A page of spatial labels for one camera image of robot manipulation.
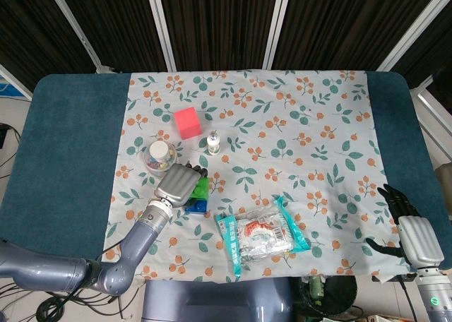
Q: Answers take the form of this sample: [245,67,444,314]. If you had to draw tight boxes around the blue building block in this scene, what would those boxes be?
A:
[184,196,209,215]

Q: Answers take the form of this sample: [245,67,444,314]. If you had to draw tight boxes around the teal table mat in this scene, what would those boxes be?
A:
[0,71,452,263]

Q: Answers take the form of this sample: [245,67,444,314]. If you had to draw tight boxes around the clear jar with white lid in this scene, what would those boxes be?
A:
[142,140,179,178]

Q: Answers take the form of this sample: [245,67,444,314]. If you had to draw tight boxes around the black floor cables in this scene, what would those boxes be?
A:
[0,279,142,322]

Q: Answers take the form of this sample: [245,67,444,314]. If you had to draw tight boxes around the pink foam cube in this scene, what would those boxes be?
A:
[173,106,203,140]

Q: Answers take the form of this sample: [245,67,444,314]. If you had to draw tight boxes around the green building block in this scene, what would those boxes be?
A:
[190,176,210,200]

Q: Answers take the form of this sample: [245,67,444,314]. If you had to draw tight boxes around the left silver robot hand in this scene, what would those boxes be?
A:
[154,162,208,208]

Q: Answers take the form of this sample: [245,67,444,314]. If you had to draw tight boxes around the small white-label bottle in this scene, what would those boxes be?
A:
[206,131,220,156]

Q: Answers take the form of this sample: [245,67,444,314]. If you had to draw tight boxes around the teal snack packet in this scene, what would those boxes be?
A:
[215,195,311,281]

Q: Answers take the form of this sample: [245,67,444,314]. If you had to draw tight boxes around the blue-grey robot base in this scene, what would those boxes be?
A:
[140,278,295,322]

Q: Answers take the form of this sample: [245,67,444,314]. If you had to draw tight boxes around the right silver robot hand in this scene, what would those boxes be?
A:
[365,183,445,267]

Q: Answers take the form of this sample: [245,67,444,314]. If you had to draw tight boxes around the floral tablecloth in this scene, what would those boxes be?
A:
[101,68,402,283]

